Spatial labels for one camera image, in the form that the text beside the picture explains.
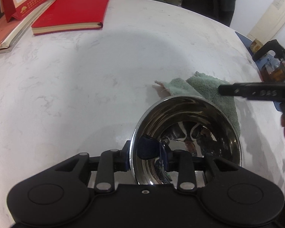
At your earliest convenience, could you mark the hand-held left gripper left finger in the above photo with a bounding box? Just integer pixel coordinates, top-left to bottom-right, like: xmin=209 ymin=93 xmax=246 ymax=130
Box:
xmin=55 ymin=140 xmax=133 ymax=193

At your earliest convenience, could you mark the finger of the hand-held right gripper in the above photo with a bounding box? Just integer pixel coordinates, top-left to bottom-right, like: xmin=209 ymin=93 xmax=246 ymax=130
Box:
xmin=218 ymin=82 xmax=285 ymax=101

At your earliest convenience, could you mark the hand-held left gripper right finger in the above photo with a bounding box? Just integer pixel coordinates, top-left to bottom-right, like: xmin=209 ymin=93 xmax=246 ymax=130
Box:
xmin=160 ymin=141 xmax=239 ymax=193

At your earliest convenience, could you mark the green and pink fluffy cloth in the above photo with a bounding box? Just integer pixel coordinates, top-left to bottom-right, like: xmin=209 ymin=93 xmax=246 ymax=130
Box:
xmin=153 ymin=71 xmax=241 ymax=137

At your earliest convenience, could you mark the stainless steel bowl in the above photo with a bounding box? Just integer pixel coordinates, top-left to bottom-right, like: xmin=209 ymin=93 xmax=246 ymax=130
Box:
xmin=129 ymin=96 xmax=243 ymax=186

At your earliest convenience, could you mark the small tan box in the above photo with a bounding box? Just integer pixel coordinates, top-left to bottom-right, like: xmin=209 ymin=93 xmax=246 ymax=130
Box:
xmin=250 ymin=39 xmax=263 ymax=53

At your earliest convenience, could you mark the blue mat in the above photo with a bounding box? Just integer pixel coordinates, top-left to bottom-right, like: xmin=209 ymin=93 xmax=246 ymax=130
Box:
xmin=235 ymin=31 xmax=283 ymax=112

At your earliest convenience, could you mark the beige door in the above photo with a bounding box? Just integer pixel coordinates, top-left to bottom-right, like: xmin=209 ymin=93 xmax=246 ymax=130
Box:
xmin=247 ymin=0 xmax=285 ymax=44

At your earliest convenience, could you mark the black coat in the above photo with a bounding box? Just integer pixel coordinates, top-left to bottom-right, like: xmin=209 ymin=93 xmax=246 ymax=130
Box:
xmin=181 ymin=0 xmax=238 ymax=27

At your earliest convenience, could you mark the red hardcover notebook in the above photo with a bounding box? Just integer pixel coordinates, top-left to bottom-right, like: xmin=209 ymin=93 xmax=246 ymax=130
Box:
xmin=31 ymin=0 xmax=113 ymax=36

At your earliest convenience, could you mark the salmon pink notebook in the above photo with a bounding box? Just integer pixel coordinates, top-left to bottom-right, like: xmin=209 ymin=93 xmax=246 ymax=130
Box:
xmin=0 ymin=0 xmax=60 ymax=56

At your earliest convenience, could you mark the glass teapot with black handle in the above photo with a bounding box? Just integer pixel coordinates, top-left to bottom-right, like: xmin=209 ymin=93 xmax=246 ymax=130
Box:
xmin=252 ymin=39 xmax=285 ymax=84

